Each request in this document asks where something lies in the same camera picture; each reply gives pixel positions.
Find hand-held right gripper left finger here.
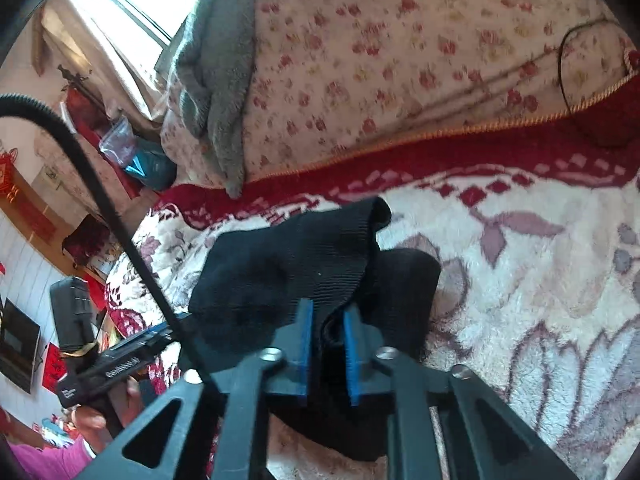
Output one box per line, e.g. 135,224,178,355
75,299,315,480

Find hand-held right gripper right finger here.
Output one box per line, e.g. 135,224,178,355
343,306,583,480

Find black pants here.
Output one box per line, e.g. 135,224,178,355
177,197,443,463

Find person's left forearm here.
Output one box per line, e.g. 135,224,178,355
7,432,97,480

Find person's left hand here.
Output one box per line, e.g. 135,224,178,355
72,377,151,443

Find black bag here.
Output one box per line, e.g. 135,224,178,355
50,275,102,357

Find black flat screen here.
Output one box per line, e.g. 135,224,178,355
0,297,43,397

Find red and white floral blanket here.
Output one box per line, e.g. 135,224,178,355
102,50,640,480

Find teal bag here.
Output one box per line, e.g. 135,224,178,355
125,139,177,192

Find clear plastic bag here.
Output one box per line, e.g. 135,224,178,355
97,115,139,167

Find beige curtain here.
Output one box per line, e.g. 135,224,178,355
32,0,171,122

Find grey fleece blanket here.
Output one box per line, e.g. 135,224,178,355
172,0,264,199

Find pink floral quilt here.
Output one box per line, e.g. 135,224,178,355
160,0,637,192

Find bright window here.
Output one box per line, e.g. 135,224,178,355
97,0,177,47

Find red paper wall poster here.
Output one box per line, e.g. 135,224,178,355
42,341,69,394

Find thick black ribbed cable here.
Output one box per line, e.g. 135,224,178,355
0,92,217,387

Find red knot wall decoration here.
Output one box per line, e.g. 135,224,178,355
0,147,24,202

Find thin black cable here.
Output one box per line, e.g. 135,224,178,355
556,19,637,150

